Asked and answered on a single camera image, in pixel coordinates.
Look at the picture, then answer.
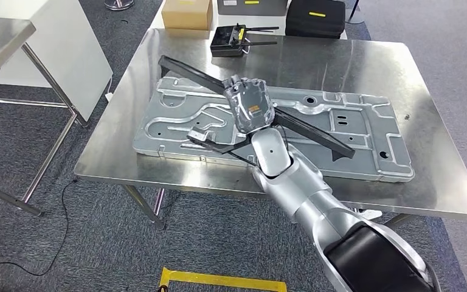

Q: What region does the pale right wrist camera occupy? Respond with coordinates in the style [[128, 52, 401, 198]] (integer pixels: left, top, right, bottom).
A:
[[188, 128, 208, 142]]

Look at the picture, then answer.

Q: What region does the black carrying case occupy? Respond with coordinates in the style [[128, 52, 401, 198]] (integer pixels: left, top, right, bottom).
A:
[[285, 0, 346, 40]]

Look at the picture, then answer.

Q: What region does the black camera bracket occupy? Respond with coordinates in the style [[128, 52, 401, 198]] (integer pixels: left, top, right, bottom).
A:
[[187, 128, 254, 156]]

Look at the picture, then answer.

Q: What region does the grey stamped metal panel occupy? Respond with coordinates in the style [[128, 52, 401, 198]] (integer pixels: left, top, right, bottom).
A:
[[133, 76, 415, 183]]

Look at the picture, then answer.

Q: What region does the black remote controller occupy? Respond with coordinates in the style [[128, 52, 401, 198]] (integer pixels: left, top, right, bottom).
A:
[[210, 23, 279, 58]]

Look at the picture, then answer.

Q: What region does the black plastic plate frame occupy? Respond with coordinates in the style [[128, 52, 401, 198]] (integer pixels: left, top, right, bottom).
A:
[[157, 55, 356, 163]]

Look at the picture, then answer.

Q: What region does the brown cardboard box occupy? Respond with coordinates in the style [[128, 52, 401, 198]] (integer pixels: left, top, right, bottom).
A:
[[161, 0, 214, 31]]

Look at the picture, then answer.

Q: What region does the thin black stand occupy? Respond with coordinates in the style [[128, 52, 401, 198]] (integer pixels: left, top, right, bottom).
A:
[[345, 0, 364, 25]]

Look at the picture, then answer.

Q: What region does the chrome round stanchion base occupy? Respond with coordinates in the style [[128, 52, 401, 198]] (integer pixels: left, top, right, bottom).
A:
[[104, 0, 135, 12]]

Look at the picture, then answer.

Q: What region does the black floor cable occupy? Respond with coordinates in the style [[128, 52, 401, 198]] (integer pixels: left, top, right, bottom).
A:
[[0, 179, 77, 279]]

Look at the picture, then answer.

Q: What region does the black camera cable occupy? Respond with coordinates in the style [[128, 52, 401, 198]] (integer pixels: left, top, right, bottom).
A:
[[229, 151, 258, 168]]

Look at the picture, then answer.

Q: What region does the white board panel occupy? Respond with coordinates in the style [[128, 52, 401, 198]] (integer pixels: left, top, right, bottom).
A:
[[0, 0, 114, 122]]

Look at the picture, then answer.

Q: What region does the grey case with yellow label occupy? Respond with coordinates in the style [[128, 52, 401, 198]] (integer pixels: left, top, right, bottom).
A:
[[216, 0, 289, 17]]

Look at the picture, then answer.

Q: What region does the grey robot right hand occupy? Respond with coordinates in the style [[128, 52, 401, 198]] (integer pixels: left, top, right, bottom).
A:
[[222, 77, 276, 134]]

